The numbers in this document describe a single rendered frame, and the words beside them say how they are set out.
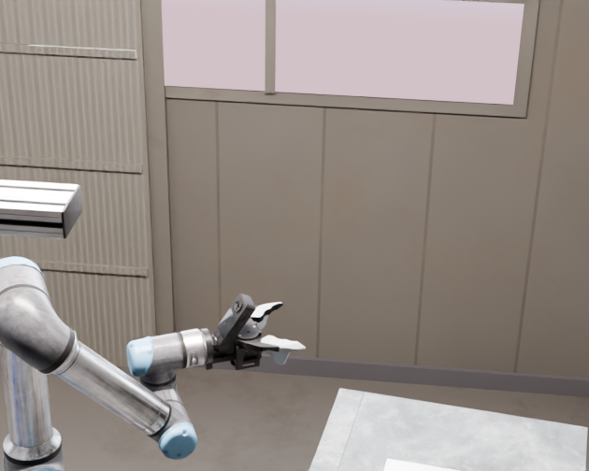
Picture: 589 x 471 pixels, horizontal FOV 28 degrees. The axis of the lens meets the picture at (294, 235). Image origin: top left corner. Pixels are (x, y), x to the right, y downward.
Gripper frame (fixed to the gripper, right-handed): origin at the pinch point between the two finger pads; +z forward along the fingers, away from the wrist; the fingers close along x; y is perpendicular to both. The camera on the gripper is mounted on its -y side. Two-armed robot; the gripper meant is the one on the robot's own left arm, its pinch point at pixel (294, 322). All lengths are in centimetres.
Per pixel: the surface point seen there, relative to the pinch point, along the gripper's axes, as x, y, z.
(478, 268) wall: -136, 110, 130
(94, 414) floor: -156, 168, -17
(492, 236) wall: -136, 96, 133
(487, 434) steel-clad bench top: -18, 69, 67
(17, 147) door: -213, 79, -32
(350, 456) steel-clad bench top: -21, 69, 28
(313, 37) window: -174, 25, 69
